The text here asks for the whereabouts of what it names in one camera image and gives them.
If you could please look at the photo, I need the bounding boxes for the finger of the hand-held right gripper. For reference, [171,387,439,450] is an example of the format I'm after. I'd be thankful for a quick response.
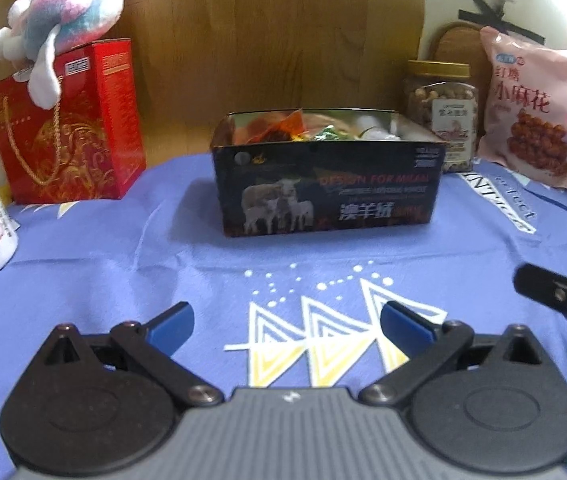
[513,263,567,347]

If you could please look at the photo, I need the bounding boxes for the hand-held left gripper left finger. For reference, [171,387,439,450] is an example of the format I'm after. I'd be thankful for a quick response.
[38,302,223,410]

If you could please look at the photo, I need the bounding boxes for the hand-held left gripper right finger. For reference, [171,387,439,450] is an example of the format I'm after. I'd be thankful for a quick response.
[361,301,547,407]

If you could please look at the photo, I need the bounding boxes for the dark printed cardboard box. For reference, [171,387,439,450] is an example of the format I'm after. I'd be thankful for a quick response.
[210,107,447,238]

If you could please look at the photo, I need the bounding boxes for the blue printed cloth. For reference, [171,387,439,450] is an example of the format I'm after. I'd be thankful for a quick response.
[0,152,567,480]

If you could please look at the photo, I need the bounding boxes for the pink snack bag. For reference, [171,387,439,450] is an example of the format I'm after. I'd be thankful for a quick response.
[475,25,567,197]

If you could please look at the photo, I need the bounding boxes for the white snack packet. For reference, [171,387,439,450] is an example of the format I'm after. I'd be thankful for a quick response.
[353,114,403,142]

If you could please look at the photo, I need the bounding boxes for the red gift bag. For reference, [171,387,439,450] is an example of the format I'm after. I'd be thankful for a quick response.
[0,38,147,205]

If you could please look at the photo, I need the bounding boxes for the orange snack packet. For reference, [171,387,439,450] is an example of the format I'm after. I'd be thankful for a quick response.
[232,109,305,145]

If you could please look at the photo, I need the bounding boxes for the clear jar with gold lid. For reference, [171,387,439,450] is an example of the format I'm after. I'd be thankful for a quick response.
[403,59,479,175]

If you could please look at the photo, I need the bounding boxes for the round wooden cutting board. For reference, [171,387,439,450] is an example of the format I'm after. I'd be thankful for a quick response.
[428,21,495,87]

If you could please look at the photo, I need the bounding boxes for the crossed black tape strips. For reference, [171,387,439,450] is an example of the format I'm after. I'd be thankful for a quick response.
[457,0,547,47]

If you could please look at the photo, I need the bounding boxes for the large wooden board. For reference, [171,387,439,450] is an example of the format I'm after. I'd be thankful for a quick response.
[61,0,430,171]

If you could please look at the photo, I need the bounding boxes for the pink and blue plush toy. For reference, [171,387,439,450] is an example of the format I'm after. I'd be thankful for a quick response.
[0,0,138,109]

